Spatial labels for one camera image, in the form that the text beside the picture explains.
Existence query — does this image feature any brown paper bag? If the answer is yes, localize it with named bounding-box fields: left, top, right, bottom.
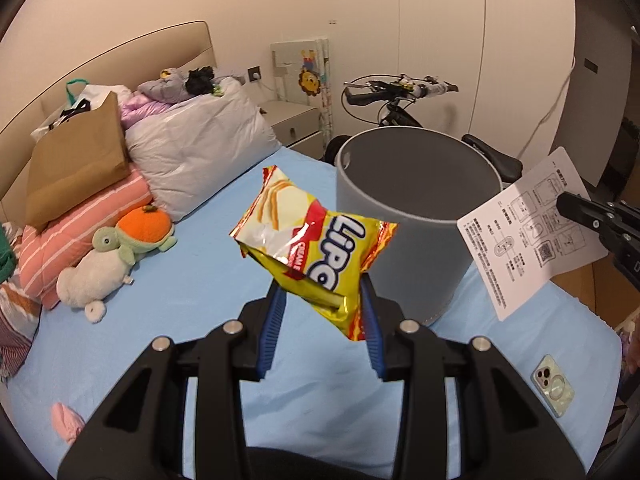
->
left=25, top=91, right=132, bottom=231

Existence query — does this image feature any turtle plush toy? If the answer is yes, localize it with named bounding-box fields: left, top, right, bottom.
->
left=56, top=205, right=178, bottom=324

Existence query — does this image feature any white bag with green handle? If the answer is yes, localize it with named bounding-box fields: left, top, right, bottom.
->
left=31, top=79, right=132, bottom=141

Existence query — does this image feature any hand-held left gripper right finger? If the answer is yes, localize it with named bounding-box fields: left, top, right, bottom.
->
left=359, top=272, right=586, bottom=480

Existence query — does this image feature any lavender cloth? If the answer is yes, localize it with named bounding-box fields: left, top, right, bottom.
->
left=120, top=67, right=246, bottom=128

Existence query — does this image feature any black bicycle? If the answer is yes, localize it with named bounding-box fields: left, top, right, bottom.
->
left=322, top=74, right=523, bottom=186

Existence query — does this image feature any lion print board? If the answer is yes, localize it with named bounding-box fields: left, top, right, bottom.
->
left=270, top=40, right=322, bottom=106

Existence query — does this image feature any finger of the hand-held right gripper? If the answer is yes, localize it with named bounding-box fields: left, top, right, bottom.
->
left=556, top=191, right=640, bottom=251

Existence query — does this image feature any yellow snack packet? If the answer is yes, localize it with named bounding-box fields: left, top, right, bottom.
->
left=229, top=165, right=399, bottom=343

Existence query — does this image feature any pink rolled cloth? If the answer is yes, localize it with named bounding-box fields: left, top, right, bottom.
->
left=51, top=402, right=85, bottom=445

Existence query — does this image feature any white pillow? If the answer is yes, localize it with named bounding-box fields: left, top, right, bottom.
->
left=125, top=77, right=283, bottom=222

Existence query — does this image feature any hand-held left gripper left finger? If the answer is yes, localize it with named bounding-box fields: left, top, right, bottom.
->
left=57, top=280, right=288, bottom=480

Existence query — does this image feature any smartphone with pale case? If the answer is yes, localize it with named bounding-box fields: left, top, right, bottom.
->
left=531, top=354, right=575, bottom=418

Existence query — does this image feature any patterned folded mat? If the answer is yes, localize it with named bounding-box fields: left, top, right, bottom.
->
left=315, top=36, right=334, bottom=146

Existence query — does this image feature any black fluffy item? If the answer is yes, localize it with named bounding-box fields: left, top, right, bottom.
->
left=185, top=66, right=217, bottom=95

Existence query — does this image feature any beige headboard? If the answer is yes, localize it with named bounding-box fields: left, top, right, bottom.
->
left=0, top=21, right=217, bottom=221

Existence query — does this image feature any pink striped pillow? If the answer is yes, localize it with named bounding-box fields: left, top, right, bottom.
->
left=17, top=167, right=156, bottom=311

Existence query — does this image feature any red striped pillow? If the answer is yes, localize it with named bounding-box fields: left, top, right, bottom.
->
left=0, top=280, right=41, bottom=378

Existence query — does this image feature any grey round bin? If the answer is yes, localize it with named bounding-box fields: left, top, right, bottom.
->
left=334, top=127, right=503, bottom=326

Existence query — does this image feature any white instruction leaflet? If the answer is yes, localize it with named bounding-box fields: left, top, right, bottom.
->
left=456, top=146, right=608, bottom=321

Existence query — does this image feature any white nightstand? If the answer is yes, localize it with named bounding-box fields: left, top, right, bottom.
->
left=257, top=100, right=323, bottom=161

